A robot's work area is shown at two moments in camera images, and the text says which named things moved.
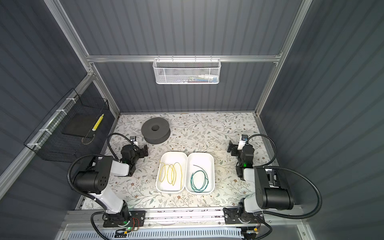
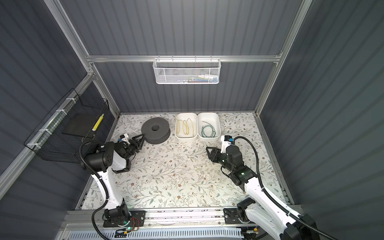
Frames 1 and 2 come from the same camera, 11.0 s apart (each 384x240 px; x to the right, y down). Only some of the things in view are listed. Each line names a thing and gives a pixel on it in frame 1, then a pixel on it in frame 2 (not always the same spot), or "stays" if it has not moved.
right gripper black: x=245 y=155 → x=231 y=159
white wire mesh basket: x=186 y=71 stays
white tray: x=200 y=178 → x=208 y=126
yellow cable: x=167 y=174 → x=185 y=127
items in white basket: x=201 y=78 stays
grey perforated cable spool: x=155 y=130 stays
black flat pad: x=81 y=125 stays
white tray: x=172 y=173 → x=186 y=125
